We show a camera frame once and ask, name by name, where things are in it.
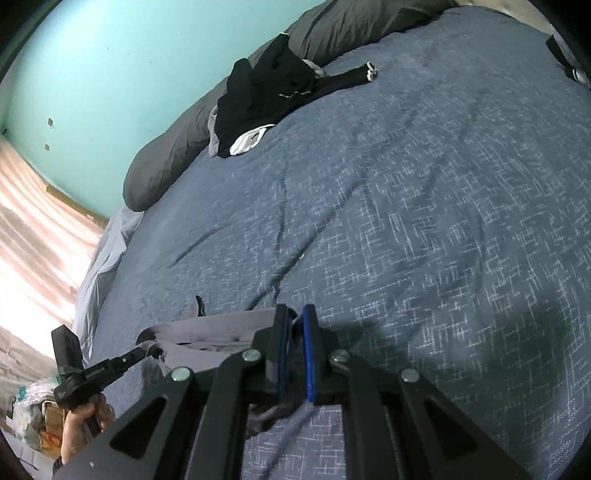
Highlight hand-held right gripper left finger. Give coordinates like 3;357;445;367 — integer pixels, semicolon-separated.
53;305;296;480

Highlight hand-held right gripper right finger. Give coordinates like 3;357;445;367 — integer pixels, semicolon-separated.
301;305;532;480

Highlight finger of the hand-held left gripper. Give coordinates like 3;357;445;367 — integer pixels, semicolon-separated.
105;347;153;386

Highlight person's left hand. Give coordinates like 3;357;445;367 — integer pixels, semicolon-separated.
60;394;116;464

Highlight plastic bags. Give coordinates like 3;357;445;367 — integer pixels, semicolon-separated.
7;376;70;457

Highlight light blue bed sheet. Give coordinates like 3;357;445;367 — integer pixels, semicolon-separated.
74;205;144;361

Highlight wooden baseboard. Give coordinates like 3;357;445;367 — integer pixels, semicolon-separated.
45;184;112;220

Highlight blue patterned blanket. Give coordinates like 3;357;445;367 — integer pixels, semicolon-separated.
88;7;591;480

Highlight dark grey duvet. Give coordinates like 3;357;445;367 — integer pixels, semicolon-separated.
122;0;462;213

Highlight black jacket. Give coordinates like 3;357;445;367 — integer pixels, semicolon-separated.
215;34;379;160

